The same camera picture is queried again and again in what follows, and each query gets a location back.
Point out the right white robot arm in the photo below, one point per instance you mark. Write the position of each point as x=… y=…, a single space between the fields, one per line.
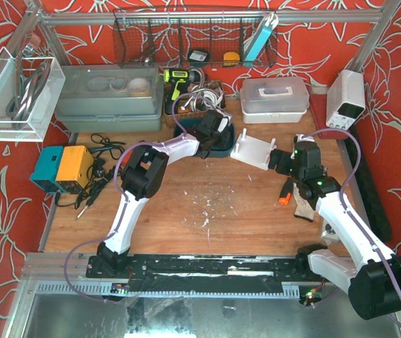
x=372 y=276

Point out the teal box device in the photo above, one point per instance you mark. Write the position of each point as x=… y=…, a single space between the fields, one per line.
x=46 y=169

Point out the blue white flat box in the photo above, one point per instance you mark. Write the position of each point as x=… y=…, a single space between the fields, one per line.
x=255 y=43

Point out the white peg board fixture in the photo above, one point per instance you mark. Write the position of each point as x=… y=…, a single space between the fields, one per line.
x=252 y=151

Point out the black round tin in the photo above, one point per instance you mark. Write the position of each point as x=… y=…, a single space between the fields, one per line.
x=198 y=57

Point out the clear acrylic box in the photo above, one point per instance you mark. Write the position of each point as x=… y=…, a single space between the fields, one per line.
x=29 y=90

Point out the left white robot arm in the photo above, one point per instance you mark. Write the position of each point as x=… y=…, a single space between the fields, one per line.
x=141 y=169

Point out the red book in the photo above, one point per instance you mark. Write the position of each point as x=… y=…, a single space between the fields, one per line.
x=318 y=110

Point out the black cable duct strip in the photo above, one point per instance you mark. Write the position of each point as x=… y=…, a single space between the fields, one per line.
x=374 y=209

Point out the yellow green cordless drill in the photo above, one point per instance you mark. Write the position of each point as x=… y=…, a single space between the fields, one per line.
x=180 y=80

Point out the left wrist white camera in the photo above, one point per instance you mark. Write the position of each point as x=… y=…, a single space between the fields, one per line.
x=223 y=124

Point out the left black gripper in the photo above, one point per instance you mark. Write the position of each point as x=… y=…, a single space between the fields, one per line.
x=213 y=134

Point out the black wire basket shelf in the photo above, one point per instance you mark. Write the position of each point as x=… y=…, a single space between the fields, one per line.
x=164 y=36

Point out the white plastic storage box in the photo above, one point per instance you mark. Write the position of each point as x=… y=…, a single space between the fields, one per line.
x=274 y=100

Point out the wicker basket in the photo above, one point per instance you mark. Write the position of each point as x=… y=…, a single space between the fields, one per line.
x=195 y=107

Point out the orange black screwdriver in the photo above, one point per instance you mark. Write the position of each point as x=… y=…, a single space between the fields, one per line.
x=286 y=192

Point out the grey plastic toolbox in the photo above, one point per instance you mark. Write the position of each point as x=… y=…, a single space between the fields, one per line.
x=107 y=98

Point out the yellow soldering station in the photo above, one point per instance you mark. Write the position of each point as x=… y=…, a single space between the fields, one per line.
x=72 y=174

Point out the white power supply unit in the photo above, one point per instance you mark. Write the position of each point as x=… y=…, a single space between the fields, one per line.
x=345 y=100

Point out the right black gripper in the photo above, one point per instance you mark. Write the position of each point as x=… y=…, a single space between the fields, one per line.
x=275 y=159

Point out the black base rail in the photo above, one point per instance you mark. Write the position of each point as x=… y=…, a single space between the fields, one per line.
x=205 y=274

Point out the yellow tape measure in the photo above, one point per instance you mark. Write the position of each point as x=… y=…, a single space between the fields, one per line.
x=231 y=59

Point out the teal plastic tray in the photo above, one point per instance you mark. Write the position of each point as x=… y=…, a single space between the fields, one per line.
x=221 y=150

